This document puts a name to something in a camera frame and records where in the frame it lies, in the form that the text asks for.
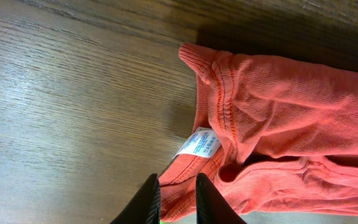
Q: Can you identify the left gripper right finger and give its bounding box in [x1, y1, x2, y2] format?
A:
[196, 173, 246, 224]

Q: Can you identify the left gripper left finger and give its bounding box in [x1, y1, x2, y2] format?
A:
[110, 174, 161, 224]

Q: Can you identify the orange soccer t-shirt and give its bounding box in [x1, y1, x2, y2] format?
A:
[160, 44, 358, 222]

